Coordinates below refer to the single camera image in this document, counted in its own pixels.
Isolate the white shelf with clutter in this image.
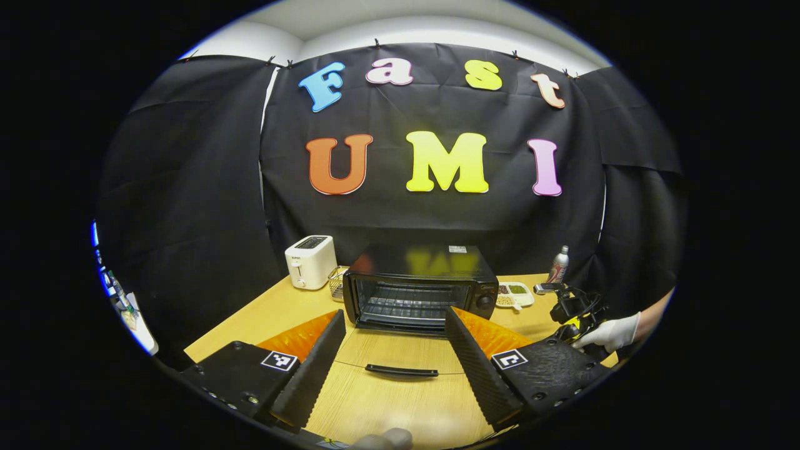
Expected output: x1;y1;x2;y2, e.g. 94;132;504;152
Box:
91;221;159;357

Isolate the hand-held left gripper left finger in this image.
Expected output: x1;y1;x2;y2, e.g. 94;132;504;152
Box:
180;309;348;432

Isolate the black electric oven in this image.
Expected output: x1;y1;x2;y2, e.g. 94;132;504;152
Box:
331;244;501;379

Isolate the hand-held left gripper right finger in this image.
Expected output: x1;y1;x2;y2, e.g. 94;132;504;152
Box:
444;306;614;433

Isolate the white divided snack tray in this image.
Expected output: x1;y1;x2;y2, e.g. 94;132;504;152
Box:
496;282;536;312

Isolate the silver bottle with red label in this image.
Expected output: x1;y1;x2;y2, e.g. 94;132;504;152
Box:
547;246;570;285

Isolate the white toaster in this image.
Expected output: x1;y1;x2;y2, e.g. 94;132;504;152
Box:
285;236;338;290

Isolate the metal wire basket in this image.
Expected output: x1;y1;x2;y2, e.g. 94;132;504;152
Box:
328;267;351;303

